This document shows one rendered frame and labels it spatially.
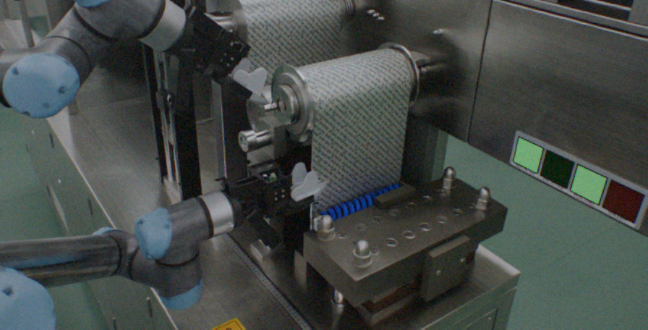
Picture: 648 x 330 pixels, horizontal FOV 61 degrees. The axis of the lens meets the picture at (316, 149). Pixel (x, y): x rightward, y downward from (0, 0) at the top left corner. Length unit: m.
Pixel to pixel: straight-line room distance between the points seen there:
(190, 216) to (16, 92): 0.33
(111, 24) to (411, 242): 0.63
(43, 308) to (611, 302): 2.39
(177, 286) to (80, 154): 0.78
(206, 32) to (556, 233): 2.43
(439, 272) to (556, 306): 1.57
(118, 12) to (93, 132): 1.00
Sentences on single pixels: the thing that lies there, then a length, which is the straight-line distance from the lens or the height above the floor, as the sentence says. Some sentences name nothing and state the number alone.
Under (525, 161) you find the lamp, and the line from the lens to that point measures 1.09.
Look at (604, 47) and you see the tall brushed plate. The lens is 0.98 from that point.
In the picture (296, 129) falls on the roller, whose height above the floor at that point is 1.21.
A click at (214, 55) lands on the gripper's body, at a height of 1.38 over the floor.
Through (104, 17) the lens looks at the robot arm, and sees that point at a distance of 0.84.
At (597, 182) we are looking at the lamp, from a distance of 1.03.
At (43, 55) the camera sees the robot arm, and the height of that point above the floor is 1.44.
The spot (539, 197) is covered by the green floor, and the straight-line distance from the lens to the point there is 3.32.
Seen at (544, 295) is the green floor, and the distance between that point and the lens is 2.66.
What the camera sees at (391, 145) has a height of 1.13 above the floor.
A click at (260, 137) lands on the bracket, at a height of 1.18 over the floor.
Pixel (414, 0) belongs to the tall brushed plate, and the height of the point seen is 1.39.
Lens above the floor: 1.67
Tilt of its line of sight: 29 degrees down
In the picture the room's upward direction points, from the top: 2 degrees clockwise
